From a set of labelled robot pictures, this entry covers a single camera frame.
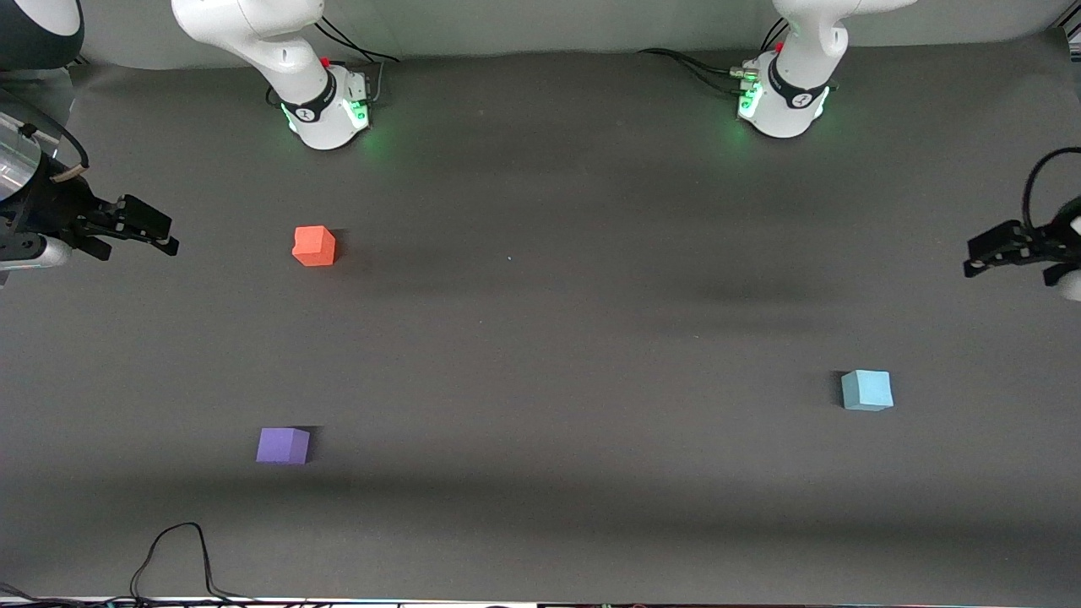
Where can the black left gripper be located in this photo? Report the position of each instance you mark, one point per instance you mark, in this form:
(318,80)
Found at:
(1040,239)

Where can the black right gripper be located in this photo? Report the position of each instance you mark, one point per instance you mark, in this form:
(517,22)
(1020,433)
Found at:
(52,208)

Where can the light blue foam block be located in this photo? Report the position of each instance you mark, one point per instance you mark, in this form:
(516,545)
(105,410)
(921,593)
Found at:
(866,390)

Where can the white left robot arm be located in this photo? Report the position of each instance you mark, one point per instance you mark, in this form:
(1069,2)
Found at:
(802,51)

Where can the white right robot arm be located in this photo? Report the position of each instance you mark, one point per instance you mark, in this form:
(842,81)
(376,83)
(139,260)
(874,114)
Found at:
(253,34)

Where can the orange foam block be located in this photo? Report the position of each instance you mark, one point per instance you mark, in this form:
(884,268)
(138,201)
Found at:
(314,246)

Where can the purple foam block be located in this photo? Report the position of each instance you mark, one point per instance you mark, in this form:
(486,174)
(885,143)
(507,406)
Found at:
(283,446)

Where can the dark grey table mat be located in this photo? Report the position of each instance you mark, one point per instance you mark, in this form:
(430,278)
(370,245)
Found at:
(540,355)

